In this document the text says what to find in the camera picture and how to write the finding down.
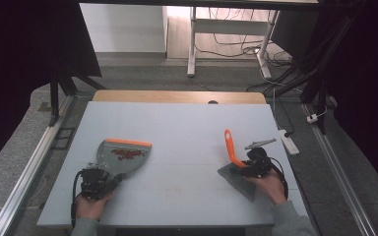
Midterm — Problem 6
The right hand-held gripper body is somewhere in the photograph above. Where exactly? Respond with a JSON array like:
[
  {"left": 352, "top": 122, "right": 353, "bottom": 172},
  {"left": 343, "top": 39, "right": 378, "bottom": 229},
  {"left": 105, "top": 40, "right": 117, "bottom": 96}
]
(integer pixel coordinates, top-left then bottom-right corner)
[{"left": 241, "top": 138, "right": 278, "bottom": 179}]

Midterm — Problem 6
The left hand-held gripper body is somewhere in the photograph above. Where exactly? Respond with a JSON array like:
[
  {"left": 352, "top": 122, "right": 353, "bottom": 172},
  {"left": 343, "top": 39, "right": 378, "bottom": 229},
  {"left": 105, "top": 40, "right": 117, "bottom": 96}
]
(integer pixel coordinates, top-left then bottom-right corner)
[{"left": 78, "top": 161, "right": 113, "bottom": 202}]

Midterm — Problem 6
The orange-handled grey brush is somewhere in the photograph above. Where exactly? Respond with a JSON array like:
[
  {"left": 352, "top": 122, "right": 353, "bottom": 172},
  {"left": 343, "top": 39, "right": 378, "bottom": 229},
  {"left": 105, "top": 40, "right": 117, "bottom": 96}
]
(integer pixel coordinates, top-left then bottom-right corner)
[{"left": 217, "top": 128, "right": 258, "bottom": 203}]

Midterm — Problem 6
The grey dustpan with orange edge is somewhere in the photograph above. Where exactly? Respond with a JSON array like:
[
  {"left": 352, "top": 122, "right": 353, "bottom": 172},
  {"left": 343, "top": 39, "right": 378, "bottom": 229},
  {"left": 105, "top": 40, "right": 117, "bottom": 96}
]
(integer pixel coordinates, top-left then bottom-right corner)
[{"left": 94, "top": 137, "right": 154, "bottom": 185}]

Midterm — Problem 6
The pile of red beans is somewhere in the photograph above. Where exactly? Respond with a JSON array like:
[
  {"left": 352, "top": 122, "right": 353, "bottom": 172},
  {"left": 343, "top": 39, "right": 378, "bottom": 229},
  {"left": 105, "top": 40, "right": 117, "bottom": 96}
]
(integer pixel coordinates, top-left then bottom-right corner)
[{"left": 110, "top": 147, "right": 146, "bottom": 162}]

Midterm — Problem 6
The person's left hand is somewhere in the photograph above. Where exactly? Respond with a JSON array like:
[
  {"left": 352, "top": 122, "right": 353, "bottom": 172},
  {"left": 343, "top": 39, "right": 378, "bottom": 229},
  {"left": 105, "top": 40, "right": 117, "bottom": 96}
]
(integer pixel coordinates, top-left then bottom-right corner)
[{"left": 74, "top": 191, "right": 116, "bottom": 222}]

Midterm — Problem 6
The person's right hand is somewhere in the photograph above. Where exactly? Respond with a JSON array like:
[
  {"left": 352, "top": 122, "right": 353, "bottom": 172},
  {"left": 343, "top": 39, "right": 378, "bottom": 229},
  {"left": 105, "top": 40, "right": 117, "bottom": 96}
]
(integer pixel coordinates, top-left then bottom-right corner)
[{"left": 245, "top": 168, "right": 288, "bottom": 207}]

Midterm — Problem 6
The white power strip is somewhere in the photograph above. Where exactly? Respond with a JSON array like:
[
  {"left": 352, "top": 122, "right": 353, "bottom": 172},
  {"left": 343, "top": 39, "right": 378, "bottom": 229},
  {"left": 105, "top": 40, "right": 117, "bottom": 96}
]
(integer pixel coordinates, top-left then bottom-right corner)
[{"left": 278, "top": 129, "right": 300, "bottom": 156}]

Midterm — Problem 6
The white foam board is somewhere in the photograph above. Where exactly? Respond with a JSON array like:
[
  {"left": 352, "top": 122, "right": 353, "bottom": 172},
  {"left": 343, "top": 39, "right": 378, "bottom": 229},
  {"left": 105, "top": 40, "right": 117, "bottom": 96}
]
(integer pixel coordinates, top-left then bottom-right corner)
[{"left": 36, "top": 100, "right": 309, "bottom": 228}]

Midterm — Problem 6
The wooden table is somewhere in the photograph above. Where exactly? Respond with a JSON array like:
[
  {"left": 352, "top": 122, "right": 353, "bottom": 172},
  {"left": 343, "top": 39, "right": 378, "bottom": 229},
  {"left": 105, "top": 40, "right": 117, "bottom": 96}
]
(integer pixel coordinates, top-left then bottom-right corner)
[{"left": 92, "top": 89, "right": 268, "bottom": 105}]

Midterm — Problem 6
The black metal stand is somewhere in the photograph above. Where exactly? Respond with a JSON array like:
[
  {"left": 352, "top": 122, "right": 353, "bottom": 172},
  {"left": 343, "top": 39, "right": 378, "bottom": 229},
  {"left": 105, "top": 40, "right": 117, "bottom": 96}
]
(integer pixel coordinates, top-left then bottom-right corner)
[
  {"left": 47, "top": 63, "right": 107, "bottom": 128},
  {"left": 265, "top": 13, "right": 358, "bottom": 136}
]

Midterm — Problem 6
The black curtain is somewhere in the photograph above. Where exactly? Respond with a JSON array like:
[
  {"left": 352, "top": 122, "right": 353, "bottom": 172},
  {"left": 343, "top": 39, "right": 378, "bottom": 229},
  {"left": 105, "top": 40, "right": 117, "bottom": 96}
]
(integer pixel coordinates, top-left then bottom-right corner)
[
  {"left": 308, "top": 0, "right": 378, "bottom": 200},
  {"left": 0, "top": 0, "right": 102, "bottom": 180}
]

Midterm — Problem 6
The white cabinet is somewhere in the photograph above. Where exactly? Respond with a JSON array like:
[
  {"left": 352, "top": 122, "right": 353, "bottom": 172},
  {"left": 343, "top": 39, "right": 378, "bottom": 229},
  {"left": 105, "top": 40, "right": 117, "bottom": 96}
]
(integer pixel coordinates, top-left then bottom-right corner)
[{"left": 79, "top": 3, "right": 169, "bottom": 54}]

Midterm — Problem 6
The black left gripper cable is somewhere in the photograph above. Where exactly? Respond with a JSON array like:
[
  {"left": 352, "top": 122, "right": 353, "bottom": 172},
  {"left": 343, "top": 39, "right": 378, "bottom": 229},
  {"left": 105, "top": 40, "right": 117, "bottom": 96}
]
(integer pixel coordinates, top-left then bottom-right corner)
[{"left": 70, "top": 169, "right": 86, "bottom": 228}]

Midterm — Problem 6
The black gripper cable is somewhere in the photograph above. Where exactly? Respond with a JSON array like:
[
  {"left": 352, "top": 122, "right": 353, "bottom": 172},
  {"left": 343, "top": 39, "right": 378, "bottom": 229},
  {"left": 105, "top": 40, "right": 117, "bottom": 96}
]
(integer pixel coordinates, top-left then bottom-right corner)
[
  {"left": 267, "top": 156, "right": 290, "bottom": 202},
  {"left": 70, "top": 169, "right": 86, "bottom": 228}
]

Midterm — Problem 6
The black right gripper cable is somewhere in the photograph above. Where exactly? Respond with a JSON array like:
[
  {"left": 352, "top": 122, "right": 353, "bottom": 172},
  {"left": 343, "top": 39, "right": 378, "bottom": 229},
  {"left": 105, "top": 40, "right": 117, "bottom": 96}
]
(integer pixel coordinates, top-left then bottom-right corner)
[{"left": 267, "top": 156, "right": 290, "bottom": 202}]

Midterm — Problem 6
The aluminium rail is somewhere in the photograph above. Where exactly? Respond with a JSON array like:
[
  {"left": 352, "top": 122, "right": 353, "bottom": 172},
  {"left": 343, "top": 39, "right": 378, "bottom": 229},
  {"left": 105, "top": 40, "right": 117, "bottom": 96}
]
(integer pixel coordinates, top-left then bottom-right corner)
[
  {"left": 0, "top": 94, "right": 76, "bottom": 236},
  {"left": 300, "top": 102, "right": 378, "bottom": 236}
]

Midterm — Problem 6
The tangle of floor cables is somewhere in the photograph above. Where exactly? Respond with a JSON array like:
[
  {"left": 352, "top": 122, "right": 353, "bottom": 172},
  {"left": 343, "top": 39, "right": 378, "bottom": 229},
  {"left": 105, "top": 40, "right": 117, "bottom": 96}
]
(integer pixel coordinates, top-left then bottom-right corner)
[{"left": 195, "top": 8, "right": 296, "bottom": 94}]

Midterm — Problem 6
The white desk frame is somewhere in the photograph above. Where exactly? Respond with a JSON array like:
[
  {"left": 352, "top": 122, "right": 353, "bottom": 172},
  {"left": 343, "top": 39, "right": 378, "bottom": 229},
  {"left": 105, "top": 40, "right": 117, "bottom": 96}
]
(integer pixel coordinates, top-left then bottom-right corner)
[{"left": 186, "top": 6, "right": 281, "bottom": 80}]

